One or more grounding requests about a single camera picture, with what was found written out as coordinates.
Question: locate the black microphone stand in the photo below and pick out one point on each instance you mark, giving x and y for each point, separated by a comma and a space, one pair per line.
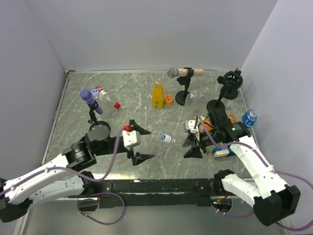
231, 82
181, 95
93, 120

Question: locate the blue white block toy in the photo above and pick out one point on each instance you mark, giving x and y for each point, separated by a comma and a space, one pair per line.
221, 152

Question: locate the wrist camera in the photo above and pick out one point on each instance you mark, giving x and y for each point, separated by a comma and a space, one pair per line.
191, 128
131, 138

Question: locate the right black microphone stand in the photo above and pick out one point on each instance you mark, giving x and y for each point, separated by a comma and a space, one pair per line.
231, 82

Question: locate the silver head pink microphone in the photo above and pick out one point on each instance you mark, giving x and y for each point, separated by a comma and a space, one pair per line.
184, 72

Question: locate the clear bottle red cap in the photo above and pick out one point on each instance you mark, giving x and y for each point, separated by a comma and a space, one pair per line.
108, 98

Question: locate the blue label water bottle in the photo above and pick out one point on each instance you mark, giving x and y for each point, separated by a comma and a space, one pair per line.
249, 118

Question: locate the yellow juice bottle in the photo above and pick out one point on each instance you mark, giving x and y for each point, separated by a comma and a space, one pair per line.
157, 94

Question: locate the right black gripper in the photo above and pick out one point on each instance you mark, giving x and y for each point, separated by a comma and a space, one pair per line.
194, 152

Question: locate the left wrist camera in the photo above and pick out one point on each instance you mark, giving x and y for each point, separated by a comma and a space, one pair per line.
131, 138

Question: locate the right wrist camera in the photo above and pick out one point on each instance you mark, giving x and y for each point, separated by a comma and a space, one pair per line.
191, 128

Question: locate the small clear open bottle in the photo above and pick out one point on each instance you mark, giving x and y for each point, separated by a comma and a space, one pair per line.
193, 94

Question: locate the center black microphone stand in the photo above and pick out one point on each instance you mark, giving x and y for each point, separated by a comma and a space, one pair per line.
181, 95

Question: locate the small black stand base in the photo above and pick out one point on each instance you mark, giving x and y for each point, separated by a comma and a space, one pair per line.
231, 94

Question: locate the purple microphone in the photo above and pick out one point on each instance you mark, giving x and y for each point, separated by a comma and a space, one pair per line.
87, 97

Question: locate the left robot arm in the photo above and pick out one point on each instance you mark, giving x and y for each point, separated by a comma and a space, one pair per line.
66, 174

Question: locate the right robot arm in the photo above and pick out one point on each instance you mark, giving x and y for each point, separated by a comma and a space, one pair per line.
271, 198

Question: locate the yellow red toy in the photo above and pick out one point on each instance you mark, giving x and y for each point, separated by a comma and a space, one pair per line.
168, 99

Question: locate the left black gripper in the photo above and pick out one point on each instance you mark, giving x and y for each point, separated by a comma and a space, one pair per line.
139, 157

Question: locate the left black microphone stand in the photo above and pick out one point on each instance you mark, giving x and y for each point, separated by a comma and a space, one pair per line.
93, 120

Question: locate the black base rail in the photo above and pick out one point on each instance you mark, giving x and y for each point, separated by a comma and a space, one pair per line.
155, 192

